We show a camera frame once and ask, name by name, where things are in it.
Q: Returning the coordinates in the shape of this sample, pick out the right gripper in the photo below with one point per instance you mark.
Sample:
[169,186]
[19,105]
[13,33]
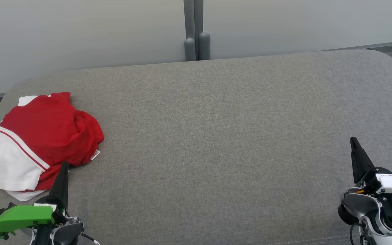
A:
[369,183]

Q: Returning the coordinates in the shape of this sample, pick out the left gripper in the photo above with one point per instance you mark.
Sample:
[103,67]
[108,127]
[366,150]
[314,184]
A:
[61,212]

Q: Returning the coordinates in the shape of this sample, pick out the red shirt with white sleeves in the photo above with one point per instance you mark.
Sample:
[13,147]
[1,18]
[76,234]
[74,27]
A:
[46,129]

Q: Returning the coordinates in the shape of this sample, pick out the grey fabric sofa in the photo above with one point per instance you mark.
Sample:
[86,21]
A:
[216,153]

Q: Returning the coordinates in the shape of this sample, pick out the green camera bracket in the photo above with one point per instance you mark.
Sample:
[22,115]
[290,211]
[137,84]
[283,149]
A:
[22,217]

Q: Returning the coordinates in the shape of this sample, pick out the short grey post foot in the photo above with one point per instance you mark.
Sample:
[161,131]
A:
[190,51]

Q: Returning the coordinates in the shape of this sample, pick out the tall grey post foot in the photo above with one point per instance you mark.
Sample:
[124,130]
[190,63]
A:
[204,47]

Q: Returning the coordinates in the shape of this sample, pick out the grey partition post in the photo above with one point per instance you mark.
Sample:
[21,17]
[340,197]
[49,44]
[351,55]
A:
[193,20]

